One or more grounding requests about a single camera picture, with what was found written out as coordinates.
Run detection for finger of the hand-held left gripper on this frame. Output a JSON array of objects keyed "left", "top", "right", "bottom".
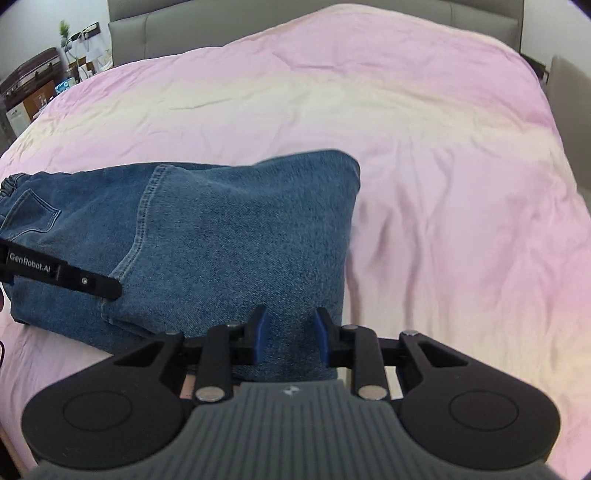
[{"left": 59, "top": 262, "right": 123, "bottom": 301}]

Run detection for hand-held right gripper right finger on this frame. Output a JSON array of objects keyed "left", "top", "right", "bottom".
[{"left": 313, "top": 306, "right": 466, "bottom": 402}]

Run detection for white appliance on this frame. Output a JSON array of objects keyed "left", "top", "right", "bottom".
[{"left": 4, "top": 101, "right": 31, "bottom": 136}]

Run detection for blue denim pants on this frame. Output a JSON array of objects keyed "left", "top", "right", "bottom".
[{"left": 0, "top": 148, "right": 362, "bottom": 385}]

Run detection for brown suitcase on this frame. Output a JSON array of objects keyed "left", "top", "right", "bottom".
[{"left": 0, "top": 46, "right": 64, "bottom": 112}]

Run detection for grey chair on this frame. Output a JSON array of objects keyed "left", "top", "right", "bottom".
[{"left": 547, "top": 55, "right": 591, "bottom": 197}]

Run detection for pink floral blanket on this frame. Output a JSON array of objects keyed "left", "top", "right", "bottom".
[{"left": 0, "top": 4, "right": 591, "bottom": 480}]

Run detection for black bedside panel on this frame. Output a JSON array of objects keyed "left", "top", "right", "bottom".
[{"left": 521, "top": 54, "right": 551, "bottom": 85}]

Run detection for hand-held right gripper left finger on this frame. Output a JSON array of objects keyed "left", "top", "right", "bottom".
[{"left": 113, "top": 304, "right": 271, "bottom": 404}]

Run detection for grey upholstered headboard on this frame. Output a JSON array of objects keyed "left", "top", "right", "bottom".
[{"left": 106, "top": 0, "right": 523, "bottom": 68}]

